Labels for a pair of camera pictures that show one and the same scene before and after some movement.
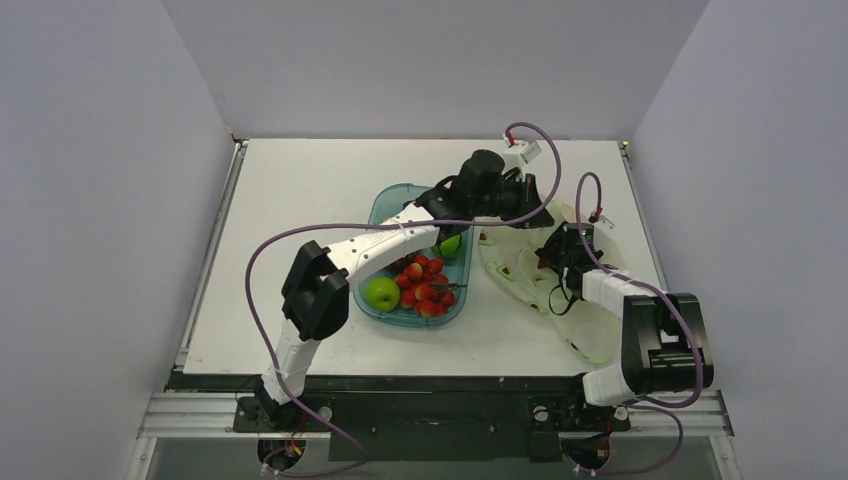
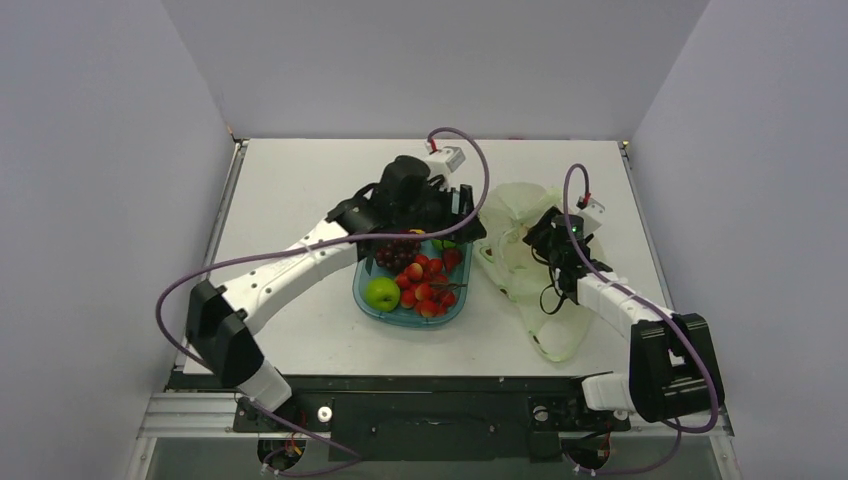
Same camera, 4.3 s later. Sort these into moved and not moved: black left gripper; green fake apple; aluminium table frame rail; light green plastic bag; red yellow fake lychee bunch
Moved: black left gripper; light green plastic bag
Not moved: red yellow fake lychee bunch; green fake apple; aluminium table frame rail
